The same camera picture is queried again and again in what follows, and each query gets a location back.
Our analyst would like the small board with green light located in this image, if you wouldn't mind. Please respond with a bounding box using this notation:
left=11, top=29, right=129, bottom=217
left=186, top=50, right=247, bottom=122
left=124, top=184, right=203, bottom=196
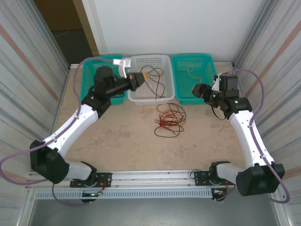
left=81, top=192, right=104, bottom=198

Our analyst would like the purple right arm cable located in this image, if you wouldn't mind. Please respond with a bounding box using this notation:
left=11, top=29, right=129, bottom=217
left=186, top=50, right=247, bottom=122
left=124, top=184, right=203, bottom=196
left=215, top=68, right=290, bottom=203

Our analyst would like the wooden door frame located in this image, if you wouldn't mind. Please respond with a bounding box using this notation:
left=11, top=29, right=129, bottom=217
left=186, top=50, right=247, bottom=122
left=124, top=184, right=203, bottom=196
left=72, top=0, right=101, bottom=57

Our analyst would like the knotted thin yellow cable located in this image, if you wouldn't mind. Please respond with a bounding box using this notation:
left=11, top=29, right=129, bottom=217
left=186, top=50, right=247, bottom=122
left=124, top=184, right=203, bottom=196
left=176, top=65, right=205, bottom=82

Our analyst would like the thin red cable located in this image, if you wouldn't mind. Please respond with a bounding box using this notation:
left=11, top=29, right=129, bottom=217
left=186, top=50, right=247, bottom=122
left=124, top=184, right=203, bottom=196
left=154, top=113, right=186, bottom=135

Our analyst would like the thin orange cable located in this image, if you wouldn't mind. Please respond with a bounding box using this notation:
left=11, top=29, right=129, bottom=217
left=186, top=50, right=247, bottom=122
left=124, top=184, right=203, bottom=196
left=53, top=30, right=71, bottom=38

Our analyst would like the teal plastic basket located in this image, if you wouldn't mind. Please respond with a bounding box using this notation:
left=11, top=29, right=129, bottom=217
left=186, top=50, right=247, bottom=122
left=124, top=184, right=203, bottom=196
left=171, top=54, right=218, bottom=105
left=79, top=54, right=127, bottom=106

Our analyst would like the white plastic basket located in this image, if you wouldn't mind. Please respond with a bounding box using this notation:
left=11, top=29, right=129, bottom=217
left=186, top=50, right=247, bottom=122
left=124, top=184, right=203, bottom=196
left=127, top=54, right=176, bottom=106

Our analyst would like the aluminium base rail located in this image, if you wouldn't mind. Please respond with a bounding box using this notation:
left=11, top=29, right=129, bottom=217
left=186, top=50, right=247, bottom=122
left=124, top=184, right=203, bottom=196
left=25, top=167, right=238, bottom=189

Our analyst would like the slotted grey cable duct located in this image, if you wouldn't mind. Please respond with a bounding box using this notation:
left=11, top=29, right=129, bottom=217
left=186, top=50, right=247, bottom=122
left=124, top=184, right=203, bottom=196
left=35, top=189, right=214, bottom=200

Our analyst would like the aluminium frame post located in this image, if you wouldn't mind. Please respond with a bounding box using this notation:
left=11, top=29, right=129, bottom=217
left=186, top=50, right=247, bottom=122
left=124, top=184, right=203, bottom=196
left=233, top=0, right=282, bottom=68
left=22, top=0, right=71, bottom=71

